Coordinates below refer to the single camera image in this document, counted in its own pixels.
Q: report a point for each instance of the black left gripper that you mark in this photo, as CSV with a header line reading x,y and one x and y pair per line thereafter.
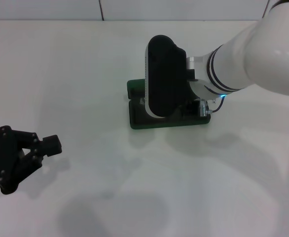
x,y
1,158

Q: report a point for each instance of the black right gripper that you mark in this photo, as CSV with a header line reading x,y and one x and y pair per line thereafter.
x,y
191,108

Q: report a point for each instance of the green glasses case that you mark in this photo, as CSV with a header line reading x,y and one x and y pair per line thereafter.
x,y
159,122

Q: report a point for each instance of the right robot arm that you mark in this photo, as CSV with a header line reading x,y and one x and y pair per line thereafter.
x,y
253,54

